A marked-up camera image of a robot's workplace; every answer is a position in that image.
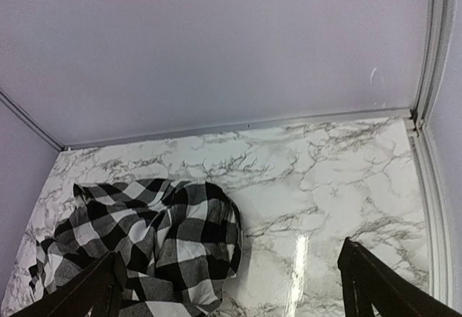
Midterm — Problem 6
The black white plaid shirt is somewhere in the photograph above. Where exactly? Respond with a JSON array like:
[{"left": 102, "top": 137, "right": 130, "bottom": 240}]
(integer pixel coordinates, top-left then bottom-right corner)
[{"left": 29, "top": 178, "right": 243, "bottom": 316}]

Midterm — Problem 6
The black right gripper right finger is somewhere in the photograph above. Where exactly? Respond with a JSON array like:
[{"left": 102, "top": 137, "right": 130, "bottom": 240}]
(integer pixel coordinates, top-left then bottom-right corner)
[{"left": 337, "top": 238, "right": 461, "bottom": 317}]

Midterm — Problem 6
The aluminium frame post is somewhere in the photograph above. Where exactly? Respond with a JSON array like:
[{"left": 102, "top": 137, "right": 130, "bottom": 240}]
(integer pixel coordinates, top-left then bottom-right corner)
[
  {"left": 1, "top": 88, "right": 66, "bottom": 152},
  {"left": 408, "top": 0, "right": 457, "bottom": 308}
]

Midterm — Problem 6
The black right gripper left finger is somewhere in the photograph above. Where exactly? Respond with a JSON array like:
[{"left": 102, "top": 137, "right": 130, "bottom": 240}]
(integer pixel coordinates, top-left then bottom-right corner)
[{"left": 15, "top": 252, "right": 127, "bottom": 317}]

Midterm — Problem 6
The left aluminium frame post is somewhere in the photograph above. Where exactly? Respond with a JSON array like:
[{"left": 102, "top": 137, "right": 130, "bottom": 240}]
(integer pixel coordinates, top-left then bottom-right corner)
[{"left": 1, "top": 88, "right": 66, "bottom": 152}]

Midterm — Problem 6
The right aluminium frame post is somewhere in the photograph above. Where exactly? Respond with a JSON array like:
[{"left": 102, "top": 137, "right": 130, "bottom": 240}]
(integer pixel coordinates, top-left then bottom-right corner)
[{"left": 408, "top": 0, "right": 457, "bottom": 308}]

